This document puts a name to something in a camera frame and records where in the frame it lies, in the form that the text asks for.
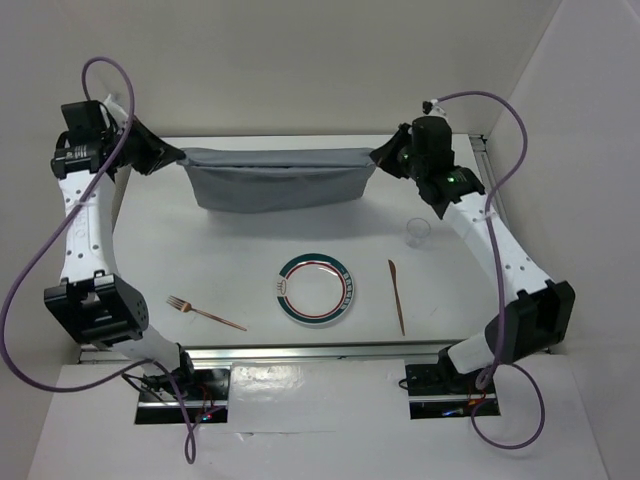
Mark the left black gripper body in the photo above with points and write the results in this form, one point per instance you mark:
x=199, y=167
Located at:
x=139, y=151

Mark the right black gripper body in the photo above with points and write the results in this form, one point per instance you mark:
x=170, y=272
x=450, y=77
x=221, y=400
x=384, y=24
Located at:
x=410, y=165

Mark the grey cloth napkin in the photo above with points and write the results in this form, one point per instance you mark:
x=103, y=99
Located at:
x=261, y=181

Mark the white plate green red rim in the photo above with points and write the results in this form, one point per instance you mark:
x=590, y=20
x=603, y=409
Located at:
x=314, y=290

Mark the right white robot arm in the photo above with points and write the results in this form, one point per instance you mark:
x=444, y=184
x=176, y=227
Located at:
x=534, y=310

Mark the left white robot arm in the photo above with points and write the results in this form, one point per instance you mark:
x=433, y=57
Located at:
x=92, y=302

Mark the clear plastic cup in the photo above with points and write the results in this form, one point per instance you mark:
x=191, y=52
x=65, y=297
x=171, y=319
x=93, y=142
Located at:
x=418, y=233

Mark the copper knife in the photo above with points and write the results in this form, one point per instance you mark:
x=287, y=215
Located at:
x=393, y=274

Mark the copper fork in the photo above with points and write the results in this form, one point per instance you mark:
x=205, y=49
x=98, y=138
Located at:
x=186, y=307

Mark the aluminium rail front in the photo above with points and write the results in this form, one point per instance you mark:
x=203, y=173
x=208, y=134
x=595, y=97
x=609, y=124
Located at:
x=412, y=351

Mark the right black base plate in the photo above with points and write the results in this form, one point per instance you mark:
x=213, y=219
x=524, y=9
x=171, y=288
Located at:
x=431, y=397

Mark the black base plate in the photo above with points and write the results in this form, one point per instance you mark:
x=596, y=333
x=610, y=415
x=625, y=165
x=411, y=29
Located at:
x=431, y=397
x=205, y=396

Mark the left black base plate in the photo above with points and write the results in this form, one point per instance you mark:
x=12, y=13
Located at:
x=205, y=396

